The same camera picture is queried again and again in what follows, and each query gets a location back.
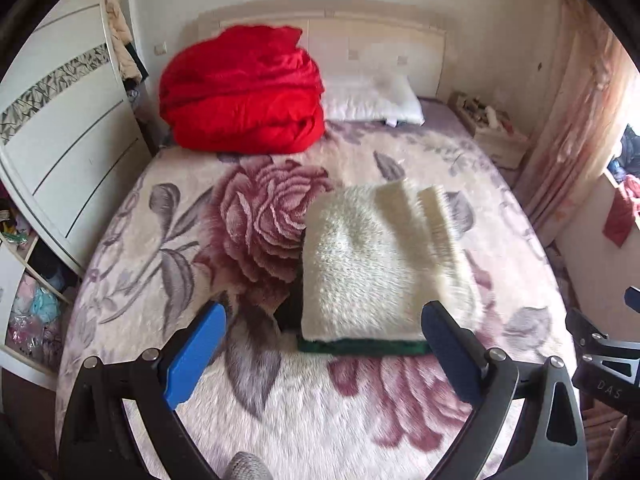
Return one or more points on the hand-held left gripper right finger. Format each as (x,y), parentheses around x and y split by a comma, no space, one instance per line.
(450,355)

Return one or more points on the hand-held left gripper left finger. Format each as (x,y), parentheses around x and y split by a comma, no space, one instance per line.
(195,355)

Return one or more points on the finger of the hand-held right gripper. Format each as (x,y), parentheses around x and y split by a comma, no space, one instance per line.
(633,299)
(582,327)

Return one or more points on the white fluffy coat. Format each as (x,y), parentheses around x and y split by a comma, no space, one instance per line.
(375,270)

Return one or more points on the dark blue clothes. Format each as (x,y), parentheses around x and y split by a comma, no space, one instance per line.
(627,155)

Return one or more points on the pile of clothes in shelf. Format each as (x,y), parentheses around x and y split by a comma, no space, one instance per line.
(35,315)

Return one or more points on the green sweater with striped cuffs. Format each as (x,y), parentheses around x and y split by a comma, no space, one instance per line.
(365,346)

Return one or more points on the red cloth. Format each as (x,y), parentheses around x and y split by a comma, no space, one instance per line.
(622,210)

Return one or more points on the floral plush blanket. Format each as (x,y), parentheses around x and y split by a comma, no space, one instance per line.
(165,270)

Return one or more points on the white open shelf unit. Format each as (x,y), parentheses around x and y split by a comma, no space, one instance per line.
(15,280)

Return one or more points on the pink floral curtain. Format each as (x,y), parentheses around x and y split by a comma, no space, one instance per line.
(575,110)

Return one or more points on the beige nightstand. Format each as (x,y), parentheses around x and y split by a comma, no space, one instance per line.
(500,142)

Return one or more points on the colourful items on shelf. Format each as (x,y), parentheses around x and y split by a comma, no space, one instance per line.
(12,225)

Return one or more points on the small items on nightstand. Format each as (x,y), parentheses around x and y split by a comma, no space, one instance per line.
(482,110)

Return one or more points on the red quilt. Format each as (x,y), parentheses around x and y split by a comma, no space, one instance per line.
(240,95)

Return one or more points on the white wardrobe with patterned band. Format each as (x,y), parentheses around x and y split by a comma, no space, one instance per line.
(65,125)

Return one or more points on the white pillow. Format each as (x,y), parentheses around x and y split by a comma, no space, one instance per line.
(370,100)

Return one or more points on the beige bed headboard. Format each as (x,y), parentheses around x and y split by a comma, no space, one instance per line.
(350,45)

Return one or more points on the hanging beige coat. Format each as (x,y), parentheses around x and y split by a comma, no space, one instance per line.
(120,30)

